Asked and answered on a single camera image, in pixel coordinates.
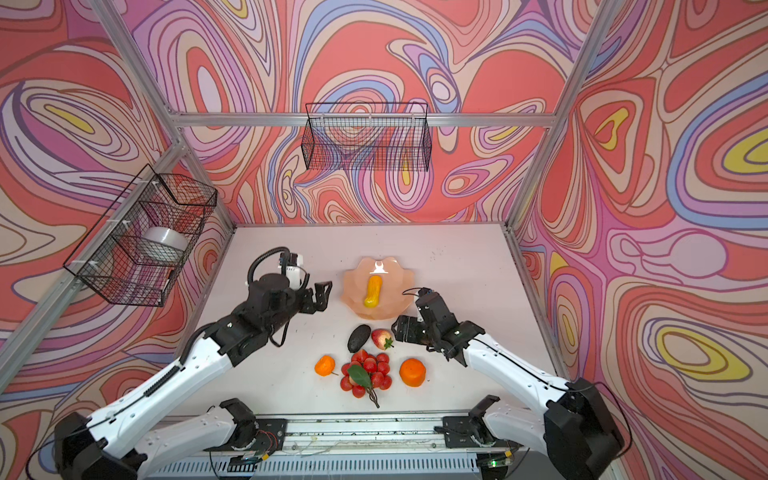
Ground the dark fake avocado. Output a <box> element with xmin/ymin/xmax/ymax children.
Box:
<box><xmin>347</xmin><ymin>324</ymin><xmax>372</xmax><ymax>354</ymax></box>

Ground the red berry cluster with leaf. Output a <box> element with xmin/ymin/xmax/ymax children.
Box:
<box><xmin>339</xmin><ymin>350</ymin><xmax>393</xmax><ymax>408</ymax></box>

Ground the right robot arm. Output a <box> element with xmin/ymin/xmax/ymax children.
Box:
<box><xmin>392</xmin><ymin>287</ymin><xmax>627</xmax><ymax>479</ymax></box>

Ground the pink faceted fruit bowl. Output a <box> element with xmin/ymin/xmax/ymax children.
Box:
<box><xmin>341</xmin><ymin>257</ymin><xmax>415</xmax><ymax>321</ymax></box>

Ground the black wire basket left wall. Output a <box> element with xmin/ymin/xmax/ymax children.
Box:
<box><xmin>63</xmin><ymin>165</ymin><xmax>218</xmax><ymax>307</ymax></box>

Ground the black wire basket wall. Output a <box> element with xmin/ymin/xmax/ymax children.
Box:
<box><xmin>63</xmin><ymin>165</ymin><xmax>218</xmax><ymax>307</ymax></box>
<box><xmin>301</xmin><ymin>101</ymin><xmax>432</xmax><ymax>173</ymax></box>

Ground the aluminium front rail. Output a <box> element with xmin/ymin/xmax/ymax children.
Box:
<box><xmin>119</xmin><ymin>410</ymin><xmax>613</xmax><ymax>457</ymax></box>

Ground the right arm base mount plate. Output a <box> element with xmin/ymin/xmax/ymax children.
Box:
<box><xmin>434</xmin><ymin>415</ymin><xmax>521</xmax><ymax>451</ymax></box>

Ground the white tape roll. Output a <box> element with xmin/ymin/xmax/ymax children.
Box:
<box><xmin>138</xmin><ymin>226</ymin><xmax>189</xmax><ymax>265</ymax></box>

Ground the large fake orange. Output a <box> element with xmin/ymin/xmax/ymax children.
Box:
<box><xmin>399</xmin><ymin>358</ymin><xmax>427</xmax><ymax>388</ymax></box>

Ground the small fake orange tangerine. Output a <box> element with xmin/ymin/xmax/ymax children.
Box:
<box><xmin>314</xmin><ymin>355</ymin><xmax>336</xmax><ymax>377</ymax></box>

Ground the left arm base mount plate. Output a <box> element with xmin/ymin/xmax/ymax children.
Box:
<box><xmin>206</xmin><ymin>418</ymin><xmax>288</xmax><ymax>454</ymax></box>

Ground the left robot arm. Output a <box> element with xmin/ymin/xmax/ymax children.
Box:
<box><xmin>53</xmin><ymin>273</ymin><xmax>333</xmax><ymax>479</ymax></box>

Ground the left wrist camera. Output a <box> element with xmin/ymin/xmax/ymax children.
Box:
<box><xmin>279</xmin><ymin>252</ymin><xmax>305</xmax><ymax>290</ymax></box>

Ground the red fake strawberry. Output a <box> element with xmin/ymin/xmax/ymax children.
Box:
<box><xmin>371</xmin><ymin>329</ymin><xmax>395</xmax><ymax>351</ymax></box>

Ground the black wire basket back wall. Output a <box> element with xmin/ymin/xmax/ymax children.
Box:
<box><xmin>301</xmin><ymin>101</ymin><xmax>432</xmax><ymax>173</ymax></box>

